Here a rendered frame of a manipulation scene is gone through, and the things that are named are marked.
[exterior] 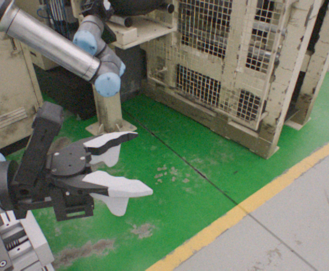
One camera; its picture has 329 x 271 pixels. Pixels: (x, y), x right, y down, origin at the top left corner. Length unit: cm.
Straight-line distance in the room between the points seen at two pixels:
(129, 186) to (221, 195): 146
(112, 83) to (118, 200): 57
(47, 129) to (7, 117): 173
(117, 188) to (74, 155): 10
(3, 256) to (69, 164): 43
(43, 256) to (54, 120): 57
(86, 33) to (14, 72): 105
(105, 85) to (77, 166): 53
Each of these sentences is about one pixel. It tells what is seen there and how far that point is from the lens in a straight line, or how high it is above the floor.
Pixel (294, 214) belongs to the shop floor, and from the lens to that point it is 187.
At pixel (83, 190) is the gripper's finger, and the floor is 107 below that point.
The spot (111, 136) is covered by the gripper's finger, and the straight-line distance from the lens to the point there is 50.
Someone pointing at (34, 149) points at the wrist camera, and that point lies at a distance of 42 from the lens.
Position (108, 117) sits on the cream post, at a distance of 214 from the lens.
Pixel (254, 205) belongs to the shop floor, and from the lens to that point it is 183.
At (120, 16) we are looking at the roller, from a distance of 152.
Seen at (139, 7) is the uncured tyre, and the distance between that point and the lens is 153.
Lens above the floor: 137
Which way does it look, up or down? 39 degrees down
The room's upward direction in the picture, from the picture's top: straight up
